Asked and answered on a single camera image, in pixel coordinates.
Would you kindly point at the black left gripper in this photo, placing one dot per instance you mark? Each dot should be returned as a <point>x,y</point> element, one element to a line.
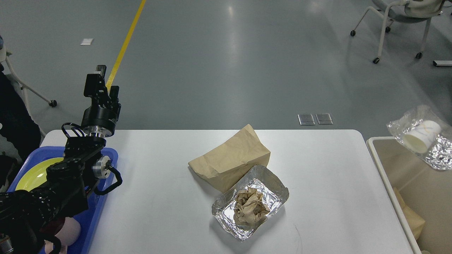
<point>98,120</point>

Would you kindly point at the foil tray with cup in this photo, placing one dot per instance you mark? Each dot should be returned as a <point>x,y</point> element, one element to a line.
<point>439,154</point>

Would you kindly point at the grey bar on floor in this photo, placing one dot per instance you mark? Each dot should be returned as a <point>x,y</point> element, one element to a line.
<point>442,63</point>

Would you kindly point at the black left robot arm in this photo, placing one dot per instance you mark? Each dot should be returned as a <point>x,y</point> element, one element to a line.
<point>69,183</point>

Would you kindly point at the metal floor plate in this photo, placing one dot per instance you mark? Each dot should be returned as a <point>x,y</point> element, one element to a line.
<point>306,119</point>
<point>324,119</point>

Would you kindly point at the beige plastic bin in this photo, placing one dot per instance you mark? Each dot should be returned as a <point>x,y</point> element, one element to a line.
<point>426,191</point>

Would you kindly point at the left metal floor plate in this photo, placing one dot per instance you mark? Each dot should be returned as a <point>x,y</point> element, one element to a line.
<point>306,119</point>

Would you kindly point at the blue plastic tray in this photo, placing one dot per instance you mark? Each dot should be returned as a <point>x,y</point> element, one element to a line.
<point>95,211</point>

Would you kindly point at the crumpled brown paper ball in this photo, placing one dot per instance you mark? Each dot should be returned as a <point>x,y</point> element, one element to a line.
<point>250,208</point>

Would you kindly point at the right metal floor plate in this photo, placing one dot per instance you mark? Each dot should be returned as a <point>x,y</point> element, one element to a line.
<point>324,119</point>

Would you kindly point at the seated person in dark clothes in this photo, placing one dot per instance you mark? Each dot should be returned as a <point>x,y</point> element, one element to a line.
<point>17,126</point>

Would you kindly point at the pink mug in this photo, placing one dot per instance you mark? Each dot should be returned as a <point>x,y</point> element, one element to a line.
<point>60,233</point>

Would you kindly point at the yellow plastic plate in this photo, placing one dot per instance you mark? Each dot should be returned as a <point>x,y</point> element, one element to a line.
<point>36,176</point>

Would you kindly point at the white paper cup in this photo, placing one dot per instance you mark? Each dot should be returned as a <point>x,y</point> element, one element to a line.
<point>422,136</point>

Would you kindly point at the small brown paper bag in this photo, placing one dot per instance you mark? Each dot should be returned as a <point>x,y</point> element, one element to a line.
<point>416,222</point>

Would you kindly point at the foil tray with paper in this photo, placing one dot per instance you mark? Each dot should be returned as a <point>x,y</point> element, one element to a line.
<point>275,194</point>

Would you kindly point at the white wheeled chair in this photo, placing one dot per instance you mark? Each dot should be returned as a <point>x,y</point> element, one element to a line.
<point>404,12</point>

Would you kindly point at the large brown paper bag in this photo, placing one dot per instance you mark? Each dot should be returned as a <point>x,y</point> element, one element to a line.
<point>225,165</point>

